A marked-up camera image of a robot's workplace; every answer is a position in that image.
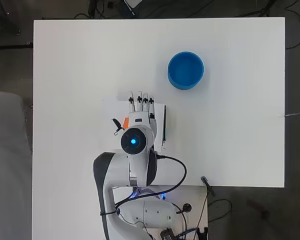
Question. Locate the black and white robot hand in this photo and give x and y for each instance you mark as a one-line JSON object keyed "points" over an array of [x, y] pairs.
{"points": [[141, 118]]}

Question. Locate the orange cube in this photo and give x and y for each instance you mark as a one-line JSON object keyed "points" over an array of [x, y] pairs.
{"points": [[126, 122]]}

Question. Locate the white seven-joint robot arm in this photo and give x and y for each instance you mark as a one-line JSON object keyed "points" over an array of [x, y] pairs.
{"points": [[136, 166]]}

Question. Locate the blue round tub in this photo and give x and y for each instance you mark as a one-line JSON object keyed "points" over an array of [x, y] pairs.
{"points": [[185, 70]]}

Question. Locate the black rod-shaped device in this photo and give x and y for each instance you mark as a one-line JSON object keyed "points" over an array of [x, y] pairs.
{"points": [[207, 185]]}

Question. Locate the round black plug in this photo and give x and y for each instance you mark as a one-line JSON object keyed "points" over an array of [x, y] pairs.
{"points": [[187, 208]]}

